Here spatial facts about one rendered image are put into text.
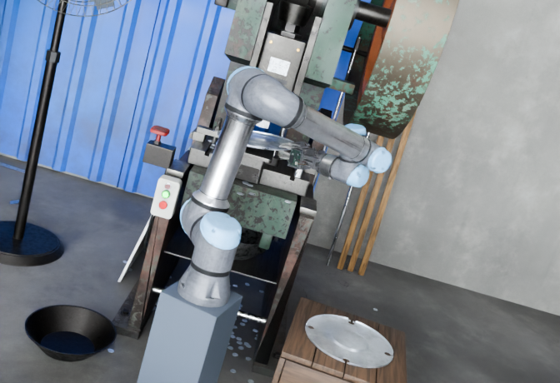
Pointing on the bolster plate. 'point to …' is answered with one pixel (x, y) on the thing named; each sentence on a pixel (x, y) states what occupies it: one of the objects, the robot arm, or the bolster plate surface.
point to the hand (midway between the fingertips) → (283, 148)
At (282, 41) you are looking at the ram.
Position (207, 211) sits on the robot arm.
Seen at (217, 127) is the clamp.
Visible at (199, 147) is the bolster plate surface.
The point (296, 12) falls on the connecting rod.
